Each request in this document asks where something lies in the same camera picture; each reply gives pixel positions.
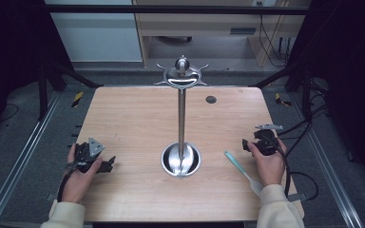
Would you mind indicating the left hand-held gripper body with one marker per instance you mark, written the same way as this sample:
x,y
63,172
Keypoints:
x,y
85,155

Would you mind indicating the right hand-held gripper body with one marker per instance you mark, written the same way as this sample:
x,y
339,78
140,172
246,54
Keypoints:
x,y
267,142

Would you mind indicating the black curtain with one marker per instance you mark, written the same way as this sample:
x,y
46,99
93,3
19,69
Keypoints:
x,y
9,57
351,79

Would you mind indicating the yellow black floor tape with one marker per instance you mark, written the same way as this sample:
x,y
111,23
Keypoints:
x,y
77,99
280,99

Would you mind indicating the wooden cabinet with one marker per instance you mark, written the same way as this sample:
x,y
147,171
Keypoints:
x,y
202,28

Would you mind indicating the black frame crossbar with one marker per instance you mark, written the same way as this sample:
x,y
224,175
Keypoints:
x,y
171,9

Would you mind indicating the person's left hand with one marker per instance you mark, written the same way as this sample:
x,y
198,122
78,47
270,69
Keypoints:
x,y
79,185

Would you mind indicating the steel utensil rack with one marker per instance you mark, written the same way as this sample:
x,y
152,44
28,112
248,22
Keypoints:
x,y
181,126

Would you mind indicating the person's right hand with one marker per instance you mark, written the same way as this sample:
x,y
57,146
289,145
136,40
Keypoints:
x,y
271,169

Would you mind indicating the black metal stand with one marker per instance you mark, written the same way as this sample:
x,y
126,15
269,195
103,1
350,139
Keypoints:
x,y
305,91
44,91

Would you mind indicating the aluminium floor rail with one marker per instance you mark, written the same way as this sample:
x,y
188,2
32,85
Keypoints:
x,y
329,164
19,158

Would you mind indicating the white cabinet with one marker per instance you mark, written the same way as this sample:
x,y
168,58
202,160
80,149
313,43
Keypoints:
x,y
98,38

